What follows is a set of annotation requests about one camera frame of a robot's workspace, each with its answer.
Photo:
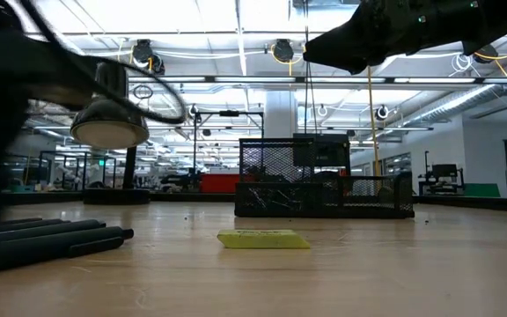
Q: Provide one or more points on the black frame workcell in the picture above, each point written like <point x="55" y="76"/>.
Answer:
<point x="77" y="153"/>

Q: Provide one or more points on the green board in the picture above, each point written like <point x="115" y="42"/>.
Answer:
<point x="482" y="190"/>

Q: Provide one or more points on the black background monitor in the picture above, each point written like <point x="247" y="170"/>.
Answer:
<point x="328" y="149"/>

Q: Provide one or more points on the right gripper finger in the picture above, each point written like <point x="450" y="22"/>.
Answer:
<point x="346" y="48"/>

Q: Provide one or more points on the black workstation cart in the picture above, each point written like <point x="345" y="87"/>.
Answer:
<point x="443" y="174"/>

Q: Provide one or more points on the black mesh desk organizer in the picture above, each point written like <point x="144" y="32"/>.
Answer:
<point x="324" y="202"/>

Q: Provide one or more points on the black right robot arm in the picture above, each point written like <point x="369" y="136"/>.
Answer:
<point x="500" y="17"/>

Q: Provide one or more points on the red box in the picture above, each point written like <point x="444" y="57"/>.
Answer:
<point x="219" y="183"/>

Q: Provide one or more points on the black gantry frame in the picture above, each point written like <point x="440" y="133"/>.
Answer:
<point x="229" y="113"/>

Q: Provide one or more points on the black pen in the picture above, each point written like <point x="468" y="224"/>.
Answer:
<point x="38" y="229"/>
<point x="38" y="251"/>

